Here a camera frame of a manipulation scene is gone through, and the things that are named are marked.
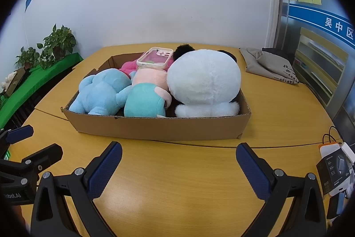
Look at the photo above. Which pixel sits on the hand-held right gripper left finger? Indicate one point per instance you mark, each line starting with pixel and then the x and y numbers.
pixel 106 167

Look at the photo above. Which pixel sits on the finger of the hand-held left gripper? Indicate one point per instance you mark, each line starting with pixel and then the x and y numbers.
pixel 45 155
pixel 19 134

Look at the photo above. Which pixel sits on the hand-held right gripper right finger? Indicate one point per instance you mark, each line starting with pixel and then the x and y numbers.
pixel 252 170

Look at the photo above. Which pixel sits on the cardboard box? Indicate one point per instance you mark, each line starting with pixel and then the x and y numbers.
pixel 155 128

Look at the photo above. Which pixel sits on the peach and teal plush toy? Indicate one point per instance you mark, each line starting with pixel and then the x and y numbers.
pixel 142 103

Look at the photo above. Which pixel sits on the panda plush toy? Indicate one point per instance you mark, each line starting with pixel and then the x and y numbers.
pixel 203 78

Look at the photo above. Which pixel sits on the clear phone case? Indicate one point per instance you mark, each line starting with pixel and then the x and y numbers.
pixel 155 58

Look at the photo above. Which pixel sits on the wooden desktop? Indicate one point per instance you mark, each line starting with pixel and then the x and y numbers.
pixel 180 170

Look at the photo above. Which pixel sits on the wooden crate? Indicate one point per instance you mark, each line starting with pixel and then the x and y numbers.
pixel 15 80

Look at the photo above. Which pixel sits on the small white plush toy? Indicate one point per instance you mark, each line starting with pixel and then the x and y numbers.
pixel 7 81

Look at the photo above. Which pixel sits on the green covered side table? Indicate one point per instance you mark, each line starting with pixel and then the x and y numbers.
pixel 41 76

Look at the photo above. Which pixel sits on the blue plush toy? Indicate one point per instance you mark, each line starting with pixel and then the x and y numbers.
pixel 99 89

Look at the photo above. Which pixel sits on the small potted plant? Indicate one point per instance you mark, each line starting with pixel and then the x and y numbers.
pixel 27 56

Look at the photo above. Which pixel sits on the black product box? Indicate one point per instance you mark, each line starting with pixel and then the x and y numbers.
pixel 331 173

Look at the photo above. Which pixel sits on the white and orange box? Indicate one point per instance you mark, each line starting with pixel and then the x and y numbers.
pixel 332 148

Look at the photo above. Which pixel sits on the large potted plant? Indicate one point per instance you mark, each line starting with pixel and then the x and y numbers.
pixel 56 42

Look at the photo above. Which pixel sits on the pink plush toy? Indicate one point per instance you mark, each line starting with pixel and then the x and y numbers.
pixel 128 66

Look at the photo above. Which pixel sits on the grey tote bag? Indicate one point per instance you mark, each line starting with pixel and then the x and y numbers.
pixel 256 66

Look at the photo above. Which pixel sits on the metal shelf behind glass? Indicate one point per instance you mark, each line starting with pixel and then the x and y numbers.
pixel 319 64

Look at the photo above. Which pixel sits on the blue door banner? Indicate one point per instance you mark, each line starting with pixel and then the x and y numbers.
pixel 310 15

